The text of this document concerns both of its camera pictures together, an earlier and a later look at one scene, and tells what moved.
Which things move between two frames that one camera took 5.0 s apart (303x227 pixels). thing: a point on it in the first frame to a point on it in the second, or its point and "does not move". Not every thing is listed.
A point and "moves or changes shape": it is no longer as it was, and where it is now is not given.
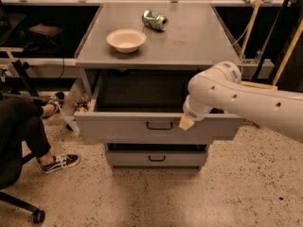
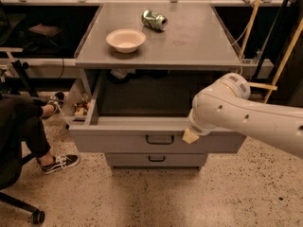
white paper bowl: [126, 40] does not move
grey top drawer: [143, 107] moves or changes shape
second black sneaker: [58, 100] does not move
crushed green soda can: [154, 20] does not move
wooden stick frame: [276, 82] does not move
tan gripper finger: [186, 123] to [189, 135]
